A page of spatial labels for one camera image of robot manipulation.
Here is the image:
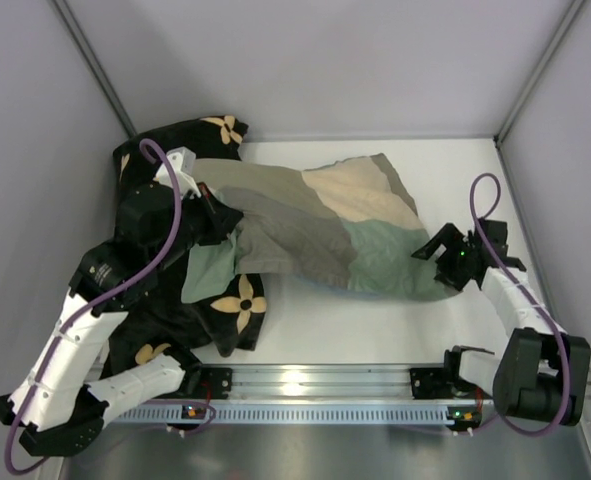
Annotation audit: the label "white pillow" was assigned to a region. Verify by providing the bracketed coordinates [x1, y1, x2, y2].
[296, 276, 355, 296]

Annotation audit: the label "patchwork green beige pillowcase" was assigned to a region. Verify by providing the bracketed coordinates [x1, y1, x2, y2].
[180, 154, 457, 303]

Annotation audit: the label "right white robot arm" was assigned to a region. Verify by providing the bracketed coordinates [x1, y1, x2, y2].
[412, 218, 591, 426]

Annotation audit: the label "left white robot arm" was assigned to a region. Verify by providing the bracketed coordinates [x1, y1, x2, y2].
[0, 183, 243, 457]

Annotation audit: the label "black floral pillow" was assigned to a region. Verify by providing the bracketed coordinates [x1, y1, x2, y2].
[101, 114, 267, 378]

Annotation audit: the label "left corner aluminium profile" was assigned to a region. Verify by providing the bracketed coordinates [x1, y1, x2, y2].
[47, 0, 137, 137]

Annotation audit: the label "corner aluminium profile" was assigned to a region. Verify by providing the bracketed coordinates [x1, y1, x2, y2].
[47, 0, 137, 137]
[493, 0, 589, 149]

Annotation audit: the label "right corner aluminium profile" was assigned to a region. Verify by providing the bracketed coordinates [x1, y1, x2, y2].
[493, 0, 589, 149]

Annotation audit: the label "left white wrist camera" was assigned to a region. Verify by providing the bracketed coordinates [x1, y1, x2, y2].
[154, 147, 201, 197]

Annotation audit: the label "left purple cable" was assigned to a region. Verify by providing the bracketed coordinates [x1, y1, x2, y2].
[3, 138, 216, 475]

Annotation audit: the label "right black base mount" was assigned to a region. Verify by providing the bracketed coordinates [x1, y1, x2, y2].
[409, 367, 451, 400]

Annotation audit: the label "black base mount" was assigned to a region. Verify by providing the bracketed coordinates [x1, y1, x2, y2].
[188, 367, 233, 400]
[409, 367, 451, 400]

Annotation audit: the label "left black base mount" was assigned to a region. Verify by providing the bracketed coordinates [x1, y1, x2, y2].
[188, 367, 233, 400]

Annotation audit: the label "aluminium mounting rail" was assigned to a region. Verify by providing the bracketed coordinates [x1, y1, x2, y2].
[203, 364, 490, 404]

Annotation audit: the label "grey slotted cable duct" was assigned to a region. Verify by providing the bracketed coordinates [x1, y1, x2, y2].
[116, 404, 481, 428]

